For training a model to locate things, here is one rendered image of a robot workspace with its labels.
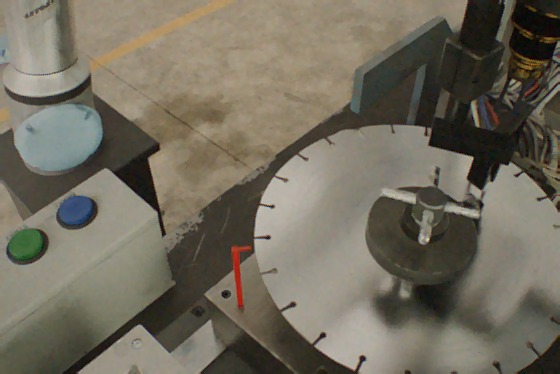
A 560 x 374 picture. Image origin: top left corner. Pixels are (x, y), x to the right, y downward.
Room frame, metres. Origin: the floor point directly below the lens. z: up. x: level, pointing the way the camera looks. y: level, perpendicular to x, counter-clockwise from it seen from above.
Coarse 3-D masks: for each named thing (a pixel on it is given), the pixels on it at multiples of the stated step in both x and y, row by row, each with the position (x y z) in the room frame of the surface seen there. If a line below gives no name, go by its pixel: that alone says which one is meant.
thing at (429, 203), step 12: (432, 168) 0.37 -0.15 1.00; (432, 180) 0.35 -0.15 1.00; (384, 192) 0.34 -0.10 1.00; (396, 192) 0.34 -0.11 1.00; (420, 192) 0.33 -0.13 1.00; (432, 192) 0.33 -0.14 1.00; (420, 204) 0.32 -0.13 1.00; (432, 204) 0.32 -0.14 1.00; (444, 204) 0.32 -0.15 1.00; (456, 204) 0.32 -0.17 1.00; (420, 216) 0.32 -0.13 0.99; (432, 216) 0.31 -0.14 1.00; (468, 216) 0.31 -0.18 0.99; (420, 228) 0.30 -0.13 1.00; (420, 240) 0.28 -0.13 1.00
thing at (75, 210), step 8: (72, 200) 0.41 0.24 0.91; (80, 200) 0.41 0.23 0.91; (88, 200) 0.41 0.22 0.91; (64, 208) 0.39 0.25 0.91; (72, 208) 0.39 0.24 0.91; (80, 208) 0.39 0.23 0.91; (88, 208) 0.39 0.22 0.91; (64, 216) 0.38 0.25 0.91; (72, 216) 0.38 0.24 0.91; (80, 216) 0.38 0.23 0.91; (88, 216) 0.39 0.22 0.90; (72, 224) 0.37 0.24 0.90
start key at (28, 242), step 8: (24, 232) 0.36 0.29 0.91; (32, 232) 0.36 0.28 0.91; (16, 240) 0.34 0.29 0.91; (24, 240) 0.34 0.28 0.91; (32, 240) 0.35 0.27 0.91; (40, 240) 0.35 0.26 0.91; (16, 248) 0.33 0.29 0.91; (24, 248) 0.33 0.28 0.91; (32, 248) 0.33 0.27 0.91; (40, 248) 0.34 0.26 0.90; (16, 256) 0.32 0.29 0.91; (24, 256) 0.32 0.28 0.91; (32, 256) 0.33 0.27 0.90
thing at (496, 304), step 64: (384, 128) 0.49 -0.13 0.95; (320, 192) 0.38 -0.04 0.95; (448, 192) 0.38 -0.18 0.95; (512, 192) 0.38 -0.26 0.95; (256, 256) 0.30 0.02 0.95; (320, 256) 0.30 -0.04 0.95; (512, 256) 0.30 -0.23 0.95; (320, 320) 0.23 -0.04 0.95; (384, 320) 0.23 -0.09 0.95; (448, 320) 0.23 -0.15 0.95; (512, 320) 0.23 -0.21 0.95
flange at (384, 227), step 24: (408, 192) 0.37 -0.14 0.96; (384, 216) 0.34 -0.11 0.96; (408, 216) 0.33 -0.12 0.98; (456, 216) 0.34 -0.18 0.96; (384, 240) 0.31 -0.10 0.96; (408, 240) 0.31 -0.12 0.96; (432, 240) 0.31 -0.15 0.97; (456, 240) 0.31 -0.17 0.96; (408, 264) 0.28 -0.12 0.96; (432, 264) 0.28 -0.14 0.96; (456, 264) 0.28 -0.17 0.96
